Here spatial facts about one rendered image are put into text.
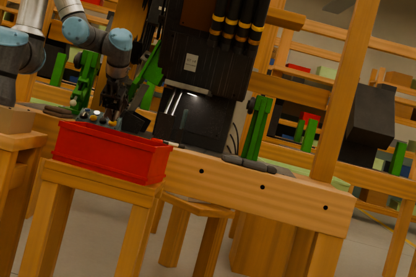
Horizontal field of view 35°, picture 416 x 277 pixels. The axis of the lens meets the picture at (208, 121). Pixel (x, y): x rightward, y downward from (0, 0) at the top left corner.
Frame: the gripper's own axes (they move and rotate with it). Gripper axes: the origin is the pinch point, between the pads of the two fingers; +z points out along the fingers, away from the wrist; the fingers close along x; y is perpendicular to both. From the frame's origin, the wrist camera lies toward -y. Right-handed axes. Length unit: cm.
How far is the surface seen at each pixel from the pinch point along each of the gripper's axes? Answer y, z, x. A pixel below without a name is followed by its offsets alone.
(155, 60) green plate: -33.1, -5.9, 5.7
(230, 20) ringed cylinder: -29, -32, 31
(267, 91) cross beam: -71, 19, 52
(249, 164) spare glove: 1, 4, 50
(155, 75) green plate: -30.0, -1.4, 7.3
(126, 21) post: -71, 3, -16
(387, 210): -558, 479, 278
